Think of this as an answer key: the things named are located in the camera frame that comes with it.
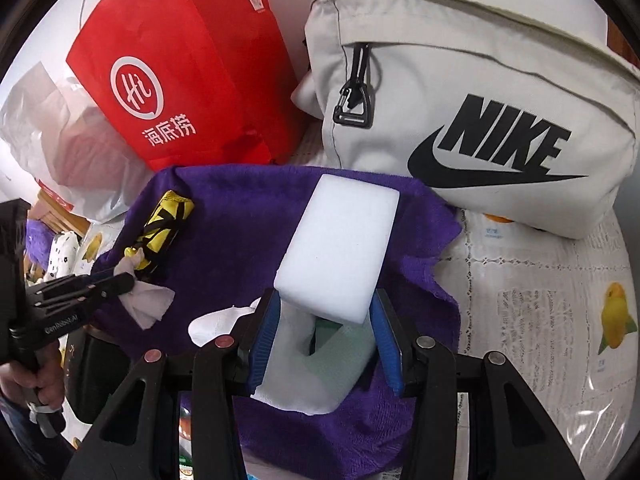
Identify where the grey waist bag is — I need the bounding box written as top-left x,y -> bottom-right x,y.
291,0 -> 640,240

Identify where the purple towel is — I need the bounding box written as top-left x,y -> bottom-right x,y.
92,162 -> 463,480

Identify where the white tissue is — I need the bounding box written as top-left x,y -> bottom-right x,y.
114,252 -> 176,331

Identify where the brown wooden door frame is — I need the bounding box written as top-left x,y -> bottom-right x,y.
605,15 -> 640,71

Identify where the purple plush toy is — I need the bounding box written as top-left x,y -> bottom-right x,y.
25,222 -> 53,263

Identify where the white spotted pillow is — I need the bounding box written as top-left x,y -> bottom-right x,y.
42,232 -> 81,281

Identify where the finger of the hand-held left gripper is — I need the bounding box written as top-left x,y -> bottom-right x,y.
37,274 -> 137,312
27,267 -> 126,295

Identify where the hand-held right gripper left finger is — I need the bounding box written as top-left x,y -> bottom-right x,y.
62,290 -> 282,480

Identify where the red paper bag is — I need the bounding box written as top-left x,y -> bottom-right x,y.
65,0 -> 307,173

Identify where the wooden bed headboard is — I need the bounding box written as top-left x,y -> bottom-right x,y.
27,185 -> 91,233

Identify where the yellow and black pouch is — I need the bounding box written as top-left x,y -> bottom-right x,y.
122,190 -> 196,273

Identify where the white plastic shopping bag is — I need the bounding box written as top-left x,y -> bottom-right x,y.
0,60 -> 153,223

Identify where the white sponge block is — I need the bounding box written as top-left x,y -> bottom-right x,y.
274,174 -> 401,326

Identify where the fruit printed tablecloth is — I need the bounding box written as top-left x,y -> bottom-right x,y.
60,122 -> 640,480

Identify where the person's left hand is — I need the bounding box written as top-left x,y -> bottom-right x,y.
0,346 -> 67,413

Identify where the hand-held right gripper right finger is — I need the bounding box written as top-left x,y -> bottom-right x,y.
371,287 -> 586,480

